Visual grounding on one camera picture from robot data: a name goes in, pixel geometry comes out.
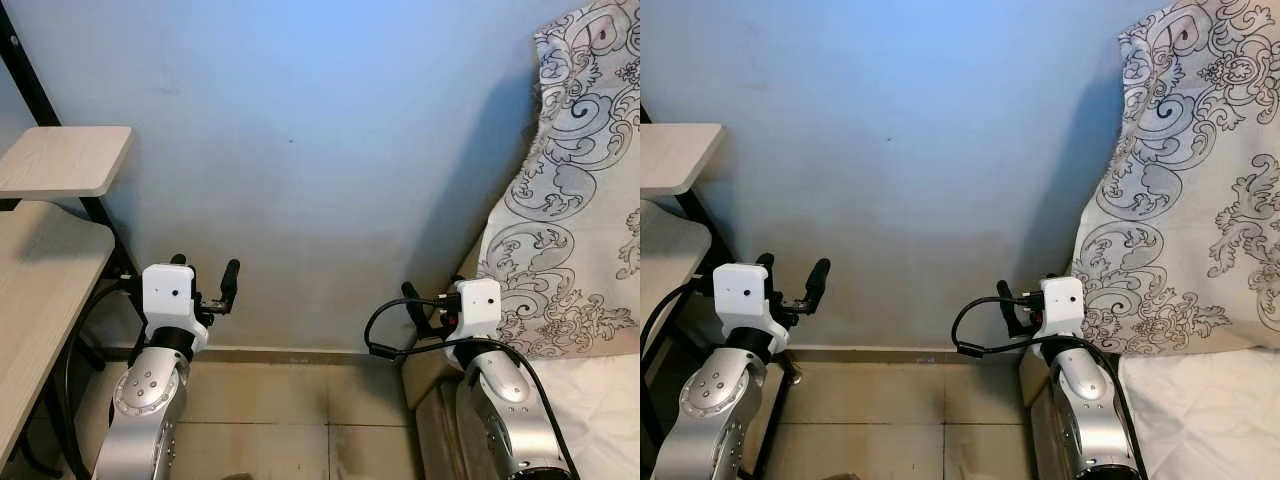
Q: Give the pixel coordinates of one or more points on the white quilt with grey swirls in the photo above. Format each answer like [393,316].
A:
[580,150]
[1190,150]

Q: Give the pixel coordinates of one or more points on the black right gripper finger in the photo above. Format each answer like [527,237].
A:
[413,305]
[1006,303]

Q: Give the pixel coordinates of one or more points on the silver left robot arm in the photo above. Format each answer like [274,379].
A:
[715,410]
[150,400]

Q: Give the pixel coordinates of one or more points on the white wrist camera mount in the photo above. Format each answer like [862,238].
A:
[167,290]
[1063,305]
[745,292]
[478,305]

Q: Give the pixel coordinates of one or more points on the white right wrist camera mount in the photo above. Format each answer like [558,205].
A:
[478,305]
[1063,305]

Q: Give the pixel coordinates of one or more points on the light wood shelf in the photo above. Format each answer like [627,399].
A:
[675,158]
[65,160]

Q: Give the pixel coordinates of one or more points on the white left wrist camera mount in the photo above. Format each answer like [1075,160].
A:
[167,290]
[745,292]

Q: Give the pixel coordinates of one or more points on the beige wooden bed frame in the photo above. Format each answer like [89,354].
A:
[430,420]
[1035,400]

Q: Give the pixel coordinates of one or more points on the white bed mattress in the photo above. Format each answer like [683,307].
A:
[610,420]
[1210,420]

